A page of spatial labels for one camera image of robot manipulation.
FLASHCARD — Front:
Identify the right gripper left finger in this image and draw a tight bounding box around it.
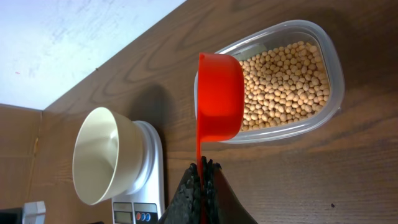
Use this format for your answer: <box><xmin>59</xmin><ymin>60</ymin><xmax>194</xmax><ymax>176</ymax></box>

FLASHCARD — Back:
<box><xmin>158</xmin><ymin>163</ymin><xmax>201</xmax><ymax>224</ymax></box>

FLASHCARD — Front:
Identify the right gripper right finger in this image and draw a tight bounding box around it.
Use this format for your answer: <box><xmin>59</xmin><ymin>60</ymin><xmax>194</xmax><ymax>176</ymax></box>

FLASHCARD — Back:
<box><xmin>201</xmin><ymin>156</ymin><xmax>257</xmax><ymax>224</ymax></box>

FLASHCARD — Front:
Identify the red measuring scoop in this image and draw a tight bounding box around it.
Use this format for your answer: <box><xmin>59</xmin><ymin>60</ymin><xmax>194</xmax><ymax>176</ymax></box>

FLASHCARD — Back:
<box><xmin>195</xmin><ymin>52</ymin><xmax>246</xmax><ymax>224</ymax></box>

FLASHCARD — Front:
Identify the white kitchen scale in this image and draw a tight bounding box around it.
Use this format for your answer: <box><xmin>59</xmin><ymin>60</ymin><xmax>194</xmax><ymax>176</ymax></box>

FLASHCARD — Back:
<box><xmin>111</xmin><ymin>121</ymin><xmax>165</xmax><ymax>224</ymax></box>

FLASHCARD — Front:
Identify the white round bowl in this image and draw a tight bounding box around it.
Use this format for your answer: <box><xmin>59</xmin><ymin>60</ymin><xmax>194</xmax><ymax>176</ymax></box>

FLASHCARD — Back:
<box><xmin>73</xmin><ymin>107</ymin><xmax>144</xmax><ymax>205</ymax></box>

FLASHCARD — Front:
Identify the pile of soybeans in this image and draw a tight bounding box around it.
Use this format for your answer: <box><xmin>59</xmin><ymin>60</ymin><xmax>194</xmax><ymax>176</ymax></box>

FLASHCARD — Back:
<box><xmin>240</xmin><ymin>41</ymin><xmax>330</xmax><ymax>131</ymax></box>

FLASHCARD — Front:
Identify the clear plastic container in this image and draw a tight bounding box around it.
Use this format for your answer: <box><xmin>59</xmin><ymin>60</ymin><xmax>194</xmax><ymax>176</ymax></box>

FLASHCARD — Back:
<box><xmin>193</xmin><ymin>19</ymin><xmax>346</xmax><ymax>144</ymax></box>

